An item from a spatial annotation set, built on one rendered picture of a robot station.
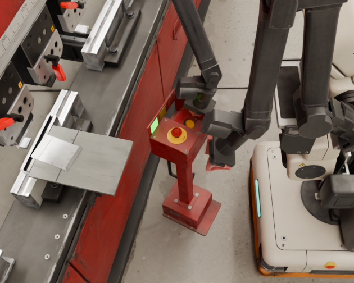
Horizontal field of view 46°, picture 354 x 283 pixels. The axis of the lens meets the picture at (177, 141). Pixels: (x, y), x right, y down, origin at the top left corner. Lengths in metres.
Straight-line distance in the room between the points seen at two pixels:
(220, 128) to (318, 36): 0.34
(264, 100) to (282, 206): 1.07
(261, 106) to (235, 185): 1.36
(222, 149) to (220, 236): 1.11
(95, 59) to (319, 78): 0.90
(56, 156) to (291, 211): 1.10
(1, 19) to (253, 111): 0.59
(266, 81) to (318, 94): 0.12
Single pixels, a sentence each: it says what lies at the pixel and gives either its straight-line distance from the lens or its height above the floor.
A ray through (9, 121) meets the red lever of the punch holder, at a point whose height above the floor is 1.29.
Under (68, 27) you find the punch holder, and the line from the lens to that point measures 1.30.
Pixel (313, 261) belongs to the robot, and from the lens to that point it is 1.91.
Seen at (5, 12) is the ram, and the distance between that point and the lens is 1.04.
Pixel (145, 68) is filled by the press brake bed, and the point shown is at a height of 0.77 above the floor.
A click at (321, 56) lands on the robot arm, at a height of 1.45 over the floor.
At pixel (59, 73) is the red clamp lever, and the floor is 1.19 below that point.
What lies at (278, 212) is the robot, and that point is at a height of 0.28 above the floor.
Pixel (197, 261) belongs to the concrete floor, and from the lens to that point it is 2.13.
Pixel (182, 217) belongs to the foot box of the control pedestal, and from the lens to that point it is 2.11.
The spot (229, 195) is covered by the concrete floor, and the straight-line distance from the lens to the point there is 2.25.
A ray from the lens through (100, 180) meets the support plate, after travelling 1.20.
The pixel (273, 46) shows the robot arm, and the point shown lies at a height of 1.48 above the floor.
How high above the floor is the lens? 2.05
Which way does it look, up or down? 58 degrees down
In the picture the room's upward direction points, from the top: 6 degrees counter-clockwise
